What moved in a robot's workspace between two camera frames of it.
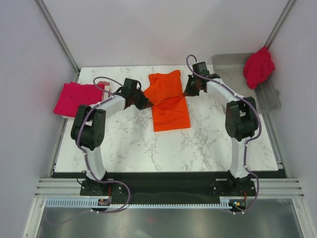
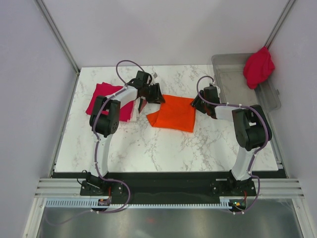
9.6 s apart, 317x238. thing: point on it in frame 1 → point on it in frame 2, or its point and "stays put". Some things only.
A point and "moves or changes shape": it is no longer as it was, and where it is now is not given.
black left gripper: (145, 103) → (157, 97)
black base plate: (171, 184) stays put
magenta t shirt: (74, 94) → (103, 89)
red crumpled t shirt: (258, 67) stays put
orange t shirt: (170, 108) moves or changes shape
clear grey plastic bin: (229, 69) stays put
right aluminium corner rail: (279, 23) stays put
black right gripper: (188, 92) → (196, 103)
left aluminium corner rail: (60, 37) stays put
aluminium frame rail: (267, 188) stays put
